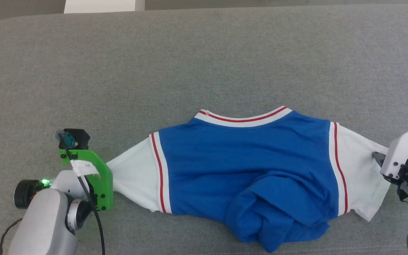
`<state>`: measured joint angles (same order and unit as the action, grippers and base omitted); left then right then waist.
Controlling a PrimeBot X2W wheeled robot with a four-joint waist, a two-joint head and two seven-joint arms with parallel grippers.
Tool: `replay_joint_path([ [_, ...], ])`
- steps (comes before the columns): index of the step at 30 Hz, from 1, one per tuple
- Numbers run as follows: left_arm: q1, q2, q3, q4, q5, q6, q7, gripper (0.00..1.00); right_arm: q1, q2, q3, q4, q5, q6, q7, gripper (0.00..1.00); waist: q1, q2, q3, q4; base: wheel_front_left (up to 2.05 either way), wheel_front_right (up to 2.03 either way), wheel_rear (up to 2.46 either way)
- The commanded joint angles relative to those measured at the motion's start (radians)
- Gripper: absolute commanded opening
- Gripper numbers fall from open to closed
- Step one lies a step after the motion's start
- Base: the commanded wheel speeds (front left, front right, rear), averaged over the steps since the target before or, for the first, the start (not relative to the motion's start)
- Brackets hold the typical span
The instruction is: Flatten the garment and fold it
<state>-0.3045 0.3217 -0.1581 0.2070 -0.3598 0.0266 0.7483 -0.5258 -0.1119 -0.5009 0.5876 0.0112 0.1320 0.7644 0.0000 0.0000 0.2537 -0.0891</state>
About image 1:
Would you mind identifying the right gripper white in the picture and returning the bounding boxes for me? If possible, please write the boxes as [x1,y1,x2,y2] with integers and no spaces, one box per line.
[372,124,408,203]

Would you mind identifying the left gripper green white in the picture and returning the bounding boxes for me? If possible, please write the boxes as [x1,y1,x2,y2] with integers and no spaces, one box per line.
[51,149,114,212]

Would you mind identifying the blue white red-trimmed shirt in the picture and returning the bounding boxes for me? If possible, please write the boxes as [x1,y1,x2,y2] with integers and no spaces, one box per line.
[106,106,391,253]

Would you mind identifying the white rectangular block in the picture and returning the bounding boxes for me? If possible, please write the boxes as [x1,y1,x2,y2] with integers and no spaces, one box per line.
[64,0,145,14]

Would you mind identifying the white cable label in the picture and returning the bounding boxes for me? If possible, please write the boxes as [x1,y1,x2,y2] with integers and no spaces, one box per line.
[70,160,100,177]

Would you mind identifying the thin black cable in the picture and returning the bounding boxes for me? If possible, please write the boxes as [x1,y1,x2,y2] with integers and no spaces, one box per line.
[0,218,24,255]
[57,130,105,255]

